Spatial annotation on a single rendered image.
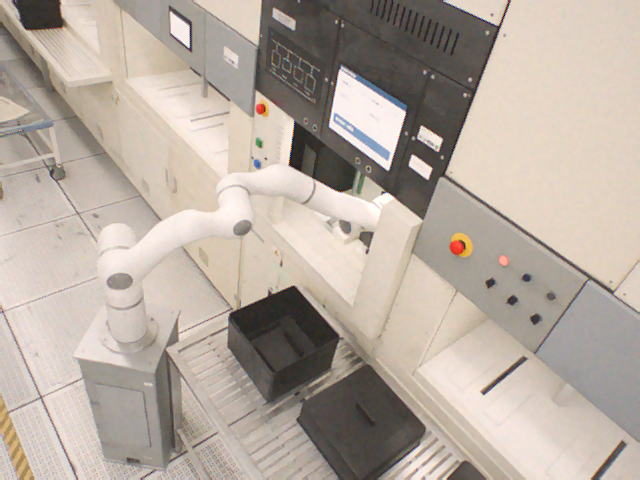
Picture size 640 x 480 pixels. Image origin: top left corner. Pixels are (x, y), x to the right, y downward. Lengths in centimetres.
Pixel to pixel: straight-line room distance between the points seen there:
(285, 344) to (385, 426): 47
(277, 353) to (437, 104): 101
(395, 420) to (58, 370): 174
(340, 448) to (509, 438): 54
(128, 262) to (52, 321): 151
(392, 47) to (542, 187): 54
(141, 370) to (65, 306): 131
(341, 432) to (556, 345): 67
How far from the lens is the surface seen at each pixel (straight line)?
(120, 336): 187
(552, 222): 128
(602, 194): 121
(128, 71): 332
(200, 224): 154
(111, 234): 166
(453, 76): 133
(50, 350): 292
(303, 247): 209
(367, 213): 164
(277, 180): 151
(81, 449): 259
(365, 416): 165
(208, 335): 190
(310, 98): 174
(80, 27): 405
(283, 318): 195
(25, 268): 335
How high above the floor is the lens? 227
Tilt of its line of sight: 41 degrees down
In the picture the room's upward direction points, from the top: 12 degrees clockwise
